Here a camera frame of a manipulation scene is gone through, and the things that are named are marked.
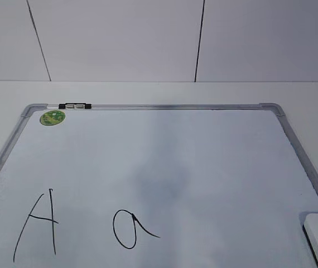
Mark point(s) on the white board with aluminium frame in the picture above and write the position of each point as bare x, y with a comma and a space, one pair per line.
156, 186

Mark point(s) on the green round magnet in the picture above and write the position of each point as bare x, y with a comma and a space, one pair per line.
52, 118

